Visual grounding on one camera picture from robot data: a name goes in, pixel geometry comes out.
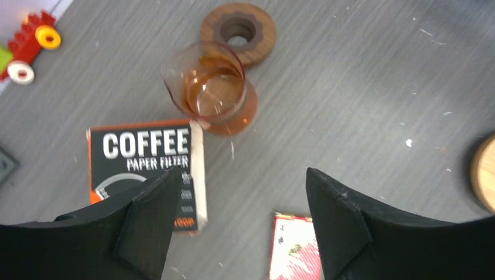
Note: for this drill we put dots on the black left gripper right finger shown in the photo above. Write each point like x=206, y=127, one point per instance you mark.
x=360, y=237

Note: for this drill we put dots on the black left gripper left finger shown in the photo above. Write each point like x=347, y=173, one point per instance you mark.
x=126, y=236

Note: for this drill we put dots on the coffee paper filter box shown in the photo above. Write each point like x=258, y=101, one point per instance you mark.
x=122, y=156

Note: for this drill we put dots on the dark grey studded plate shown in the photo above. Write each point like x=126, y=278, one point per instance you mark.
x=8, y=165

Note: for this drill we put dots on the amber glass carafe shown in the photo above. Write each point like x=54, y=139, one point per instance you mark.
x=207, y=82

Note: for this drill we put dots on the red toy brick car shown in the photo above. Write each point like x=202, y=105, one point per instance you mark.
x=36, y=33

